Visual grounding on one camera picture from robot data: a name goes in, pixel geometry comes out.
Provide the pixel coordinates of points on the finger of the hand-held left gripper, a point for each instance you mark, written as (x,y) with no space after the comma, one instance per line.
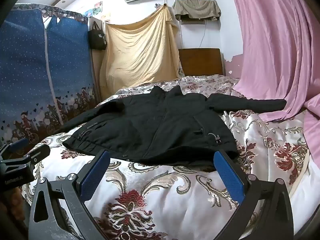
(16,146)
(37,155)

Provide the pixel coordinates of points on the pink curtain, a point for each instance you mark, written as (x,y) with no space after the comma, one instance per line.
(275,42)

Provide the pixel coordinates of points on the wooden cabinet panel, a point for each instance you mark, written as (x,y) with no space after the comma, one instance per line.
(96,67)

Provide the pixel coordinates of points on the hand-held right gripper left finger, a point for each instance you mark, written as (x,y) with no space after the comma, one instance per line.
(95,175)

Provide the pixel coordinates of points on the black tote bag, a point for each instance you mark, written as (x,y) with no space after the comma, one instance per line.
(97,40)

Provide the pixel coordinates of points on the person's left forearm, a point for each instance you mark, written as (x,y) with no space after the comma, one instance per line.
(15,205)

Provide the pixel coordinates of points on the yellow hanging sheet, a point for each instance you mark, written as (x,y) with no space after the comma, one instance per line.
(140,55)

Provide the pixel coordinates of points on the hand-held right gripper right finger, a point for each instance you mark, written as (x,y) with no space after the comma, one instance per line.
(228,177)

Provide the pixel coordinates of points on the black jacket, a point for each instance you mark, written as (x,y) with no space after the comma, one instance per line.
(155,125)

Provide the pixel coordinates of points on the floral satin bedspread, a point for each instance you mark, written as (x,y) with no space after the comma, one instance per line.
(155,195)

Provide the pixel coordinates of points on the wooden headboard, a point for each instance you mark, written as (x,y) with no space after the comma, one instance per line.
(200,62)

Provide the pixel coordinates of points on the colourful wall picture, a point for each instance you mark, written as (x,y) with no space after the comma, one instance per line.
(98,7)
(88,12)

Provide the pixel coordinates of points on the olive draped cloth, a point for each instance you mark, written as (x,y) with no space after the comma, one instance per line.
(197,8)

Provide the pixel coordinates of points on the blue fabric wardrobe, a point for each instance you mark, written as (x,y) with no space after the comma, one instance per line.
(25,75)

